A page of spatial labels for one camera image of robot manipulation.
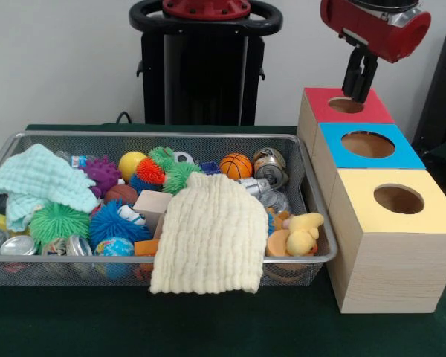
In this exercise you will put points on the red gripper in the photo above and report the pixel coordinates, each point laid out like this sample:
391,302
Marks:
379,33

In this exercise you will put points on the cream waffle cloth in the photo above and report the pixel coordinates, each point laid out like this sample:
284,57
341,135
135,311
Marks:
208,238

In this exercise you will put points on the wooden box with three holes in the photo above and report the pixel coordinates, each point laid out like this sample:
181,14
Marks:
394,267

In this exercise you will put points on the shallow mesh bin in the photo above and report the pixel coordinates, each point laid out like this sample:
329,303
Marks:
59,271

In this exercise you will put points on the black upright panel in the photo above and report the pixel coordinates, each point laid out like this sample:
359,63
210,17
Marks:
442,85

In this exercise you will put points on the orange basketball toy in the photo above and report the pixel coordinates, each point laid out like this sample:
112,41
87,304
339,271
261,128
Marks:
236,166

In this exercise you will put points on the yellow plush duck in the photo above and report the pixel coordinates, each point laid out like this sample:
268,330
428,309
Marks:
301,234

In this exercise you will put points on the yellow ball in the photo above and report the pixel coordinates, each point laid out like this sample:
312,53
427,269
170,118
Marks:
132,164

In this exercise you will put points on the purple knobby ball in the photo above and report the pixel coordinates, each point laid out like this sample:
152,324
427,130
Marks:
102,175

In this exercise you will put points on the blue spiky ball with eyes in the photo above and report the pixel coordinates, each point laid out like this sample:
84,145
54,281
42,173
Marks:
111,223

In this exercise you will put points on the globe print ball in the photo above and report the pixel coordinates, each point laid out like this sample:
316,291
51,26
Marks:
113,247

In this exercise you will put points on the mint waffle cloth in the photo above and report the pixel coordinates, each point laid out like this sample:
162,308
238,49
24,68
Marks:
41,178

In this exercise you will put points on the green spiky ball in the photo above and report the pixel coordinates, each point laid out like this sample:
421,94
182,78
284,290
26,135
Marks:
57,223

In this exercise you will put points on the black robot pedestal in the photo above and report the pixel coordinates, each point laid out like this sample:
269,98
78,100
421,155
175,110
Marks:
193,82

